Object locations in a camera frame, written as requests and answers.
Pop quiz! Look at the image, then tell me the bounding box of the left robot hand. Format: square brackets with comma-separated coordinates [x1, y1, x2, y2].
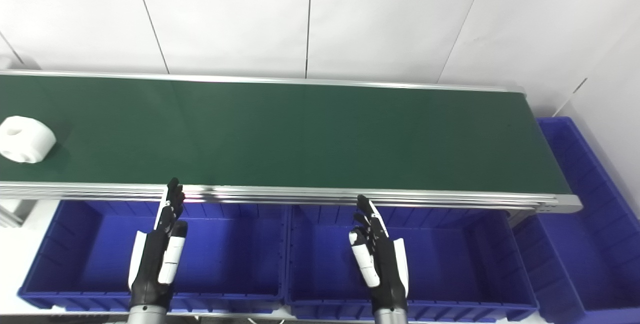
[128, 178, 189, 310]

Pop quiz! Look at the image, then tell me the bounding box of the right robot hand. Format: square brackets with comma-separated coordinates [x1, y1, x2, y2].
[348, 195, 410, 312]

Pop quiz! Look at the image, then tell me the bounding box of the white plastic ring part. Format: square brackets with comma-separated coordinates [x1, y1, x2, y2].
[0, 116, 57, 164]

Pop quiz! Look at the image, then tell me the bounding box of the blue plastic bin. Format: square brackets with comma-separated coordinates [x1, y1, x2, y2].
[287, 204, 540, 322]
[17, 199, 291, 314]
[512, 117, 640, 324]

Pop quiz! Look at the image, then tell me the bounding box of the aluminium conveyor leg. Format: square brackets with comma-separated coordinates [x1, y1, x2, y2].
[0, 198, 37, 228]

